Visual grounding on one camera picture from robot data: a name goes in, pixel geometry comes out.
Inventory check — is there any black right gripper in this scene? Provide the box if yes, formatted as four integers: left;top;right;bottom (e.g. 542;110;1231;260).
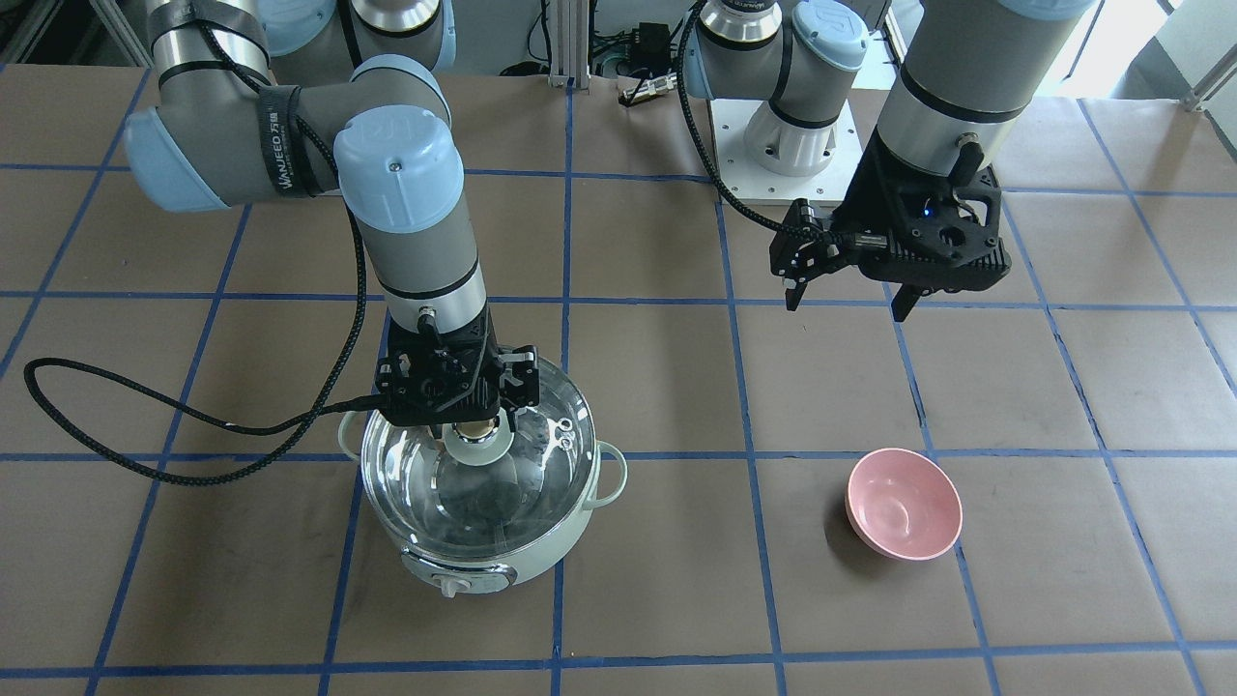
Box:
375;314;547;452

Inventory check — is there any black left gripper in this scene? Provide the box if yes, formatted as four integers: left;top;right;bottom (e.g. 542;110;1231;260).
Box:
769;134;1012;323

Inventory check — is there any glass pot lid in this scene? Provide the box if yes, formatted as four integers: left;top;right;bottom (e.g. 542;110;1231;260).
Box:
360;360;601;562

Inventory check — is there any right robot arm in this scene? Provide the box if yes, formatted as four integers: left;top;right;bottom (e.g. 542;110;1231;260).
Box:
124;1;539;461

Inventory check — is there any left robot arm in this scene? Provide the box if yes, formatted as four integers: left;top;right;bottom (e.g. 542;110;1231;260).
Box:
673;1;1089;321

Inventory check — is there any mint green pot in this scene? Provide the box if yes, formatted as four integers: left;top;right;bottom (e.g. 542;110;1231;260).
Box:
357;360;628;597

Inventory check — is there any pink bowl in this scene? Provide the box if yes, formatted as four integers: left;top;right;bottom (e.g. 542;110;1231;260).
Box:
845;448;964;562

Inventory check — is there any black power adapter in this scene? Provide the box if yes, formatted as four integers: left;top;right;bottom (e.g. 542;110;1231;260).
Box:
627;22;672;75

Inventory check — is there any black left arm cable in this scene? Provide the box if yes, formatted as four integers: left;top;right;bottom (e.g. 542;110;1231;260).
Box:
675;0;851;253

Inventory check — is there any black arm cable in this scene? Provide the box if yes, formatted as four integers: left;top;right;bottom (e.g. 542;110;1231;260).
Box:
24;19;426;487
675;0;851;253

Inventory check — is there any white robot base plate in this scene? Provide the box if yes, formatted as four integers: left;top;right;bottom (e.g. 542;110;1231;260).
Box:
710;99;863;208

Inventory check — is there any aluminium frame post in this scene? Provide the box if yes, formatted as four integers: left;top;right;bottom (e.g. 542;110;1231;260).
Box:
547;0;593;91

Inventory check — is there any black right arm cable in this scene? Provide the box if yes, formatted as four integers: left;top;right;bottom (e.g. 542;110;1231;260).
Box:
24;19;426;487

